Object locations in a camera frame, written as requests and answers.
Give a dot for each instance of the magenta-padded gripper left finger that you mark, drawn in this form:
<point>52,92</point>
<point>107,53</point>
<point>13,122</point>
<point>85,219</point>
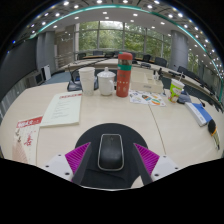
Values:
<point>76,156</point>

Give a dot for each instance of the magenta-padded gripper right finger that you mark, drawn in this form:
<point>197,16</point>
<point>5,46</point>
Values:
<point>148,158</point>

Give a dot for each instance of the black computer mouse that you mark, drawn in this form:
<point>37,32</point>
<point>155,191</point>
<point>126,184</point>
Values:
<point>111,151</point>

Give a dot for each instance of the black mouse pad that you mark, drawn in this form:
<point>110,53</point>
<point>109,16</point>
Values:
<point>110,128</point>

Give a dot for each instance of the cream paper document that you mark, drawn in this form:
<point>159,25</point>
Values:
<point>63,108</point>

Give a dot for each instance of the red and white brochure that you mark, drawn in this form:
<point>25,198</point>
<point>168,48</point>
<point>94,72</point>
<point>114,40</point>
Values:
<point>26,140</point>

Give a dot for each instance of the colourful sticker sheet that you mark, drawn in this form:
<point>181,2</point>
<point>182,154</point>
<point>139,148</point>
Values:
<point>146,98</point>

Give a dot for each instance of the black desk device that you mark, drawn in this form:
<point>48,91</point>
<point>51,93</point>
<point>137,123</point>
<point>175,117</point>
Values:
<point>184,98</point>

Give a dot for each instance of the black conference microphone unit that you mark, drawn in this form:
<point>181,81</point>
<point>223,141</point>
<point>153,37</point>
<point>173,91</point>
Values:
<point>74,86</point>

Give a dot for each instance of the black and orange handheld tool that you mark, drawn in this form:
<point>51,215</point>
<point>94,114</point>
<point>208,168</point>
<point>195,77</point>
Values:
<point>212,128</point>

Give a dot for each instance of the green printed paper cup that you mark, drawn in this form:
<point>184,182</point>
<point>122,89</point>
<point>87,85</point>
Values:
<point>175,90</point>

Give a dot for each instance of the white paper cup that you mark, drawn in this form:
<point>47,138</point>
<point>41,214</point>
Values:
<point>87,81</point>

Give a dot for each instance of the white lidded mug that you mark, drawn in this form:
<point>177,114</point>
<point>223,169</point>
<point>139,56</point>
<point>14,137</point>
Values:
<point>106,82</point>

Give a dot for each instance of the red drink bottle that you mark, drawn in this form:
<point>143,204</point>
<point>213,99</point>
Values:
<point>124,75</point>

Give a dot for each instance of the black desk microphones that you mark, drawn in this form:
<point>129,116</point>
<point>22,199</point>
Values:
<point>145,65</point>

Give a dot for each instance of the black office chairs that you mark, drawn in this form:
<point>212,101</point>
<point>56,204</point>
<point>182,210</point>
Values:
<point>161,61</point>

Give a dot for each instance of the long curved conference table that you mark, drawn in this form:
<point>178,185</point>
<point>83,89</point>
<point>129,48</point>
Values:
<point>106,62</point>

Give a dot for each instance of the ceiling lights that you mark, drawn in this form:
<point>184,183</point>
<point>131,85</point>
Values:
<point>105,12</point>

